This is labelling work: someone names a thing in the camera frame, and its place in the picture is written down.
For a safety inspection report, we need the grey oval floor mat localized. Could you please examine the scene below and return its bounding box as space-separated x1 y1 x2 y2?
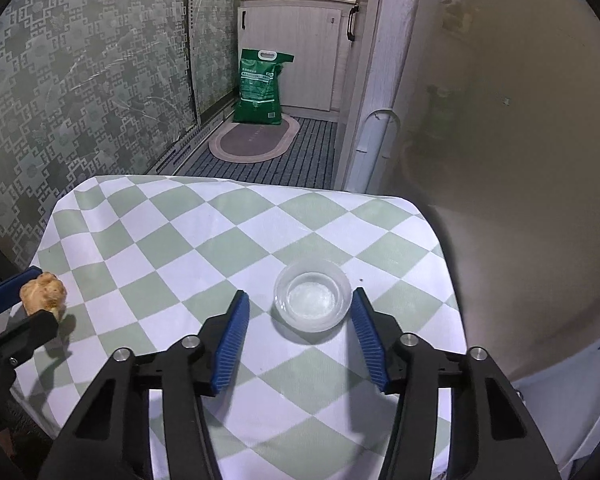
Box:
208 115 301 163

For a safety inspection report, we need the patterned glass sliding door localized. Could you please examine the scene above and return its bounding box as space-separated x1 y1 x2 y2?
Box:
187 0 246 116
0 0 201 271

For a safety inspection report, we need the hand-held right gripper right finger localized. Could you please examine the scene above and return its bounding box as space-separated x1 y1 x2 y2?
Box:
351 287 563 480

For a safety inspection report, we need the green rice bag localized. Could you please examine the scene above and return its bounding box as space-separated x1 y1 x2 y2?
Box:
232 48 295 126

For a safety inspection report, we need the white curved handle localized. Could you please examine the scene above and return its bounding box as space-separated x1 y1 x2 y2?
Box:
357 109 402 196

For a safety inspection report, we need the grey refrigerator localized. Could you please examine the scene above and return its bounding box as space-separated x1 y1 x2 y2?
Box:
395 0 600 471

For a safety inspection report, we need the white kitchen cabinet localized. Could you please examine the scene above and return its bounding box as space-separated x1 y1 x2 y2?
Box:
237 0 358 113

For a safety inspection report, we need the beige wrapper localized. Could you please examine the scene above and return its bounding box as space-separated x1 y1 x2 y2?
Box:
19 271 68 322

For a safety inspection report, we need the clear plastic bowl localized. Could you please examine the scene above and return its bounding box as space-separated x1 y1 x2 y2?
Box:
273 256 353 333

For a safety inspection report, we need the dark striped floor mat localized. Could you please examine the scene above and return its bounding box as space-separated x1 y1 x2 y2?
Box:
172 116 338 188

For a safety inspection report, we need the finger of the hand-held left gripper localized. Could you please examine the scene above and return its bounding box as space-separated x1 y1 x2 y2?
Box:
0 307 60 406
0 266 39 313

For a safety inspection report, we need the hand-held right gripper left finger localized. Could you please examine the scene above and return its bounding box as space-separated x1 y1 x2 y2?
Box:
39 289 252 480

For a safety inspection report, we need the green white checkered tablecloth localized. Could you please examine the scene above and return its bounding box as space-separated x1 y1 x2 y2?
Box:
12 174 468 480

